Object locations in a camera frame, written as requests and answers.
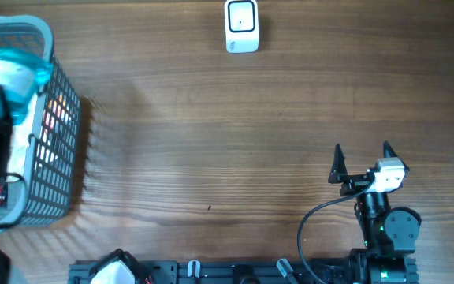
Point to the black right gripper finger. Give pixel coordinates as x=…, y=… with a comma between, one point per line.
x=338, y=172
x=388, y=152

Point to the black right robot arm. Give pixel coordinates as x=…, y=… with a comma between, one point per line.
x=389, y=233

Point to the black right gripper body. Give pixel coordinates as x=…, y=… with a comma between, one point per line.
x=354, y=184

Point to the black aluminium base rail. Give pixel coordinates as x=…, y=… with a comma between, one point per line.
x=121, y=267

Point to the white barcode scanner box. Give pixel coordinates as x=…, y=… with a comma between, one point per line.
x=241, y=26

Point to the blue liquid plastic bottle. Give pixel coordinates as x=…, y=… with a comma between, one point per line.
x=22, y=74

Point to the grey plastic mesh basket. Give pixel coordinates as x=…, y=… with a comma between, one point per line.
x=37, y=189

